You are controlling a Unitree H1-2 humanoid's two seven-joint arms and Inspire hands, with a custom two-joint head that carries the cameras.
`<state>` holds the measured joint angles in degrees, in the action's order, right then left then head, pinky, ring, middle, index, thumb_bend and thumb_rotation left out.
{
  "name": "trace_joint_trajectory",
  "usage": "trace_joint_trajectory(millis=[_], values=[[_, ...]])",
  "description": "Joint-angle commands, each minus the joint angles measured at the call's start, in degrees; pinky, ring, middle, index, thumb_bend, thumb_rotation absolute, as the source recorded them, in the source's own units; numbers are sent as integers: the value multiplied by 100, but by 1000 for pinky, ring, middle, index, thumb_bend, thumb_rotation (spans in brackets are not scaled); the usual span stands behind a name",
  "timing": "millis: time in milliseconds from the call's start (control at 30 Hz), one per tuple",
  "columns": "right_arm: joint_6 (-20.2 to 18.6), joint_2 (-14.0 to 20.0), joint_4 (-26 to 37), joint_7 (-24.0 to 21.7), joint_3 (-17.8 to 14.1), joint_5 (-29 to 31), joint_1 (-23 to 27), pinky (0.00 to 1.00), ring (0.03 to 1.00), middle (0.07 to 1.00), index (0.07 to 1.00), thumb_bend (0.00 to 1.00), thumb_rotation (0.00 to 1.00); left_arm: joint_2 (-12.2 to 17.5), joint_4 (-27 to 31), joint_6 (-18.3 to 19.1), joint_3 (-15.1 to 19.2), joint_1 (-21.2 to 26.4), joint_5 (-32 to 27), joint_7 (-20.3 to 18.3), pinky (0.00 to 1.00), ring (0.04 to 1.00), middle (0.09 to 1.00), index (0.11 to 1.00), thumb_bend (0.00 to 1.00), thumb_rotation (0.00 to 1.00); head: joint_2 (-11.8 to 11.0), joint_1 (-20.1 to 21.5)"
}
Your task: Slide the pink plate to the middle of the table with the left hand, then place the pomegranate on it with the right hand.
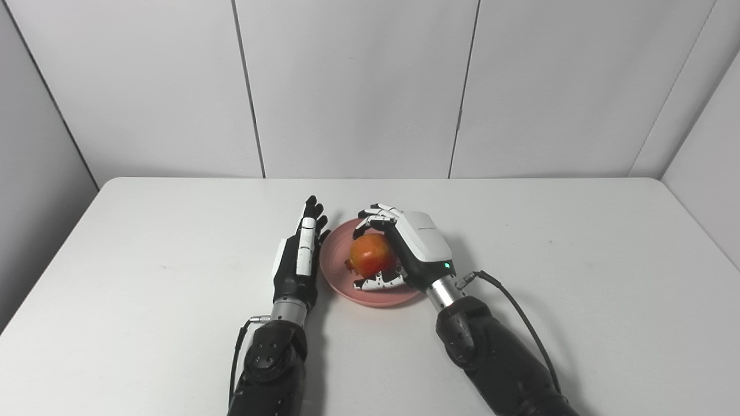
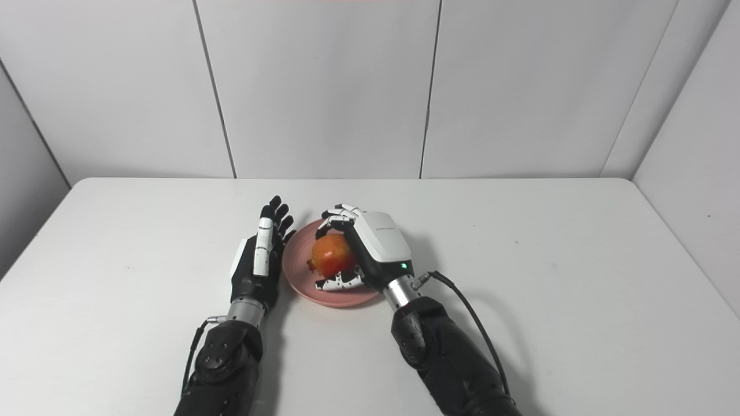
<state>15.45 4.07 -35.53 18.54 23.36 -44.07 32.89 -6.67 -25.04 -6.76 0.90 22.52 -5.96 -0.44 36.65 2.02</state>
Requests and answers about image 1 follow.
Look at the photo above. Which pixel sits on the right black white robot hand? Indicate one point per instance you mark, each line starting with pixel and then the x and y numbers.
pixel 419 248

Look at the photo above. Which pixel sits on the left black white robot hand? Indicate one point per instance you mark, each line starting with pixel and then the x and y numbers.
pixel 298 266

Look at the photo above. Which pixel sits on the pink plate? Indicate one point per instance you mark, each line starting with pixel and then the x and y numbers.
pixel 341 271

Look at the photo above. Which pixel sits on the red pomegranate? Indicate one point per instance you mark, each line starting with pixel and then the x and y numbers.
pixel 372 255

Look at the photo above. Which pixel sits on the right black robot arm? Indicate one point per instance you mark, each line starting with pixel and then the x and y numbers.
pixel 491 352

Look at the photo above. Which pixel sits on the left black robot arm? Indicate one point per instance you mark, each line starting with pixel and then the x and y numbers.
pixel 272 364

